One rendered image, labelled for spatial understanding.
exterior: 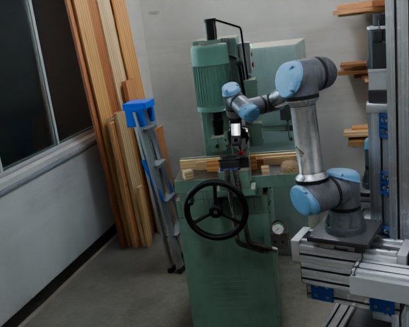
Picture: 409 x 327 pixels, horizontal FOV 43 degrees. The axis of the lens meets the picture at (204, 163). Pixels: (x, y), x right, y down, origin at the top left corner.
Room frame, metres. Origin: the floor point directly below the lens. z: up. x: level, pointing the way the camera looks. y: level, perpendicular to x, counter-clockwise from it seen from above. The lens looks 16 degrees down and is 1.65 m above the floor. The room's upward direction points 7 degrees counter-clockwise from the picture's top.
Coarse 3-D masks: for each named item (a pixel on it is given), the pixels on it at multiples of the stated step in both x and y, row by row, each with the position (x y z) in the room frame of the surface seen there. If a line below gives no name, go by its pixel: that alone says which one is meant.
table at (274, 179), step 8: (272, 168) 2.39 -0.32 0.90; (200, 176) 2.39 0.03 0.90; (208, 176) 2.38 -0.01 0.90; (216, 176) 2.36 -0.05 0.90; (256, 176) 2.30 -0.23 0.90; (264, 176) 2.29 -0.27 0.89; (272, 176) 2.29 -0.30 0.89; (280, 176) 2.28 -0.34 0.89; (288, 176) 2.27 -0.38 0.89; (176, 184) 2.37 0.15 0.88; (184, 184) 2.36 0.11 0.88; (192, 184) 2.36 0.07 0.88; (256, 184) 2.30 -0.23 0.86; (264, 184) 2.29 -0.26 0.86; (272, 184) 2.29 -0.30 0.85; (280, 184) 2.28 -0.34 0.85; (288, 184) 2.28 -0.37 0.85; (176, 192) 2.37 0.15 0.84; (184, 192) 2.36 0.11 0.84; (224, 192) 2.23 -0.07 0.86; (232, 192) 2.23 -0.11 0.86; (248, 192) 2.21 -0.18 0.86
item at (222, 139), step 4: (224, 132) 2.53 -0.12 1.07; (212, 136) 2.48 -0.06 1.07; (216, 136) 2.47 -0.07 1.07; (220, 136) 2.46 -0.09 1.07; (224, 136) 2.45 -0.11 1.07; (212, 140) 2.45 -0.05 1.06; (216, 140) 2.45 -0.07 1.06; (220, 140) 2.44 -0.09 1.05; (224, 140) 2.44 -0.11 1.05; (228, 140) 2.56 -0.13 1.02; (212, 144) 2.45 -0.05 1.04; (220, 144) 2.44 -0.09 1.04; (224, 144) 2.44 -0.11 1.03; (228, 144) 2.54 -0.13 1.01; (212, 148) 2.45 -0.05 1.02; (220, 148) 2.44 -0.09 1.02; (224, 148) 2.44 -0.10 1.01
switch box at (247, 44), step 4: (240, 44) 2.74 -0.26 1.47; (244, 44) 2.73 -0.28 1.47; (248, 44) 2.73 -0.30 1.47; (240, 48) 2.74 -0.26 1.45; (248, 48) 2.73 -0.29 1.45; (240, 52) 2.74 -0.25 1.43; (248, 52) 2.73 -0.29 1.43; (240, 56) 2.74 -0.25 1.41; (248, 56) 2.73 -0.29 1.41; (248, 60) 2.73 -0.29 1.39; (244, 64) 2.74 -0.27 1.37; (248, 64) 2.73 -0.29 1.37; (244, 68) 2.74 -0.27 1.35; (248, 68) 2.73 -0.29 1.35; (244, 72) 2.74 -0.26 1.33; (248, 72) 2.73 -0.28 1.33
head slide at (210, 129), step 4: (224, 112) 2.57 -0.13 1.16; (208, 116) 2.59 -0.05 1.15; (224, 116) 2.57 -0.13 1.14; (208, 120) 2.59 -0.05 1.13; (224, 120) 2.57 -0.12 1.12; (228, 120) 2.57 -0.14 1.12; (208, 124) 2.59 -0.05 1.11; (224, 124) 2.57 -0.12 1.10; (228, 124) 2.57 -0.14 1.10; (208, 128) 2.59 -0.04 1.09; (212, 128) 2.59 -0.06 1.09; (224, 128) 2.57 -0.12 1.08; (228, 128) 2.57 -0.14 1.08; (208, 132) 2.59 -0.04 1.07; (212, 132) 2.59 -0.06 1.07; (228, 132) 2.57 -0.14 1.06; (208, 136) 2.59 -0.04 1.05; (208, 140) 2.59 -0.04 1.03; (208, 144) 2.59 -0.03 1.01
